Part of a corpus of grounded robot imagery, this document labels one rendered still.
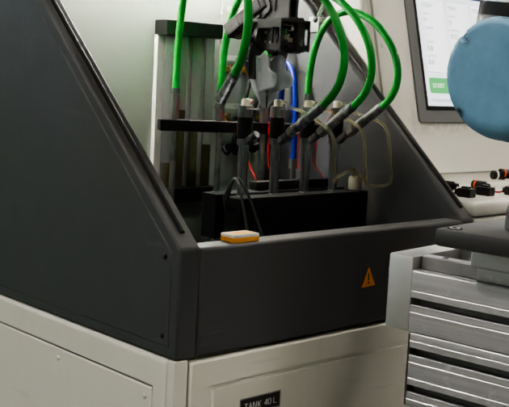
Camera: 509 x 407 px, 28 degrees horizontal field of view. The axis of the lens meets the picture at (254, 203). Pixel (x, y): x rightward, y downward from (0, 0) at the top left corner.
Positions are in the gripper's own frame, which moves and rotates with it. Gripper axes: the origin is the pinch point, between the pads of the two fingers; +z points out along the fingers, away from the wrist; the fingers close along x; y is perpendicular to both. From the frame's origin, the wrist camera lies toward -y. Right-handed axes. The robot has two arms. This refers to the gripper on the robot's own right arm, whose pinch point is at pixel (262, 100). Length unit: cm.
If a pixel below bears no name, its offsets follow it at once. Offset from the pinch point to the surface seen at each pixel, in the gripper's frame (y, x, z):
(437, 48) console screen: -7, 58, -12
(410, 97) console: -4.7, 47.2, -1.3
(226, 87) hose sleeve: 3.9, -12.0, -2.0
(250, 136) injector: -2.0, -0.7, 6.5
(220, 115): -19.4, 7.6, 3.8
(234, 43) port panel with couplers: -31.8, 21.4, -10.6
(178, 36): -22.9, -0.7, -10.7
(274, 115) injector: -3.7, 6.7, 2.8
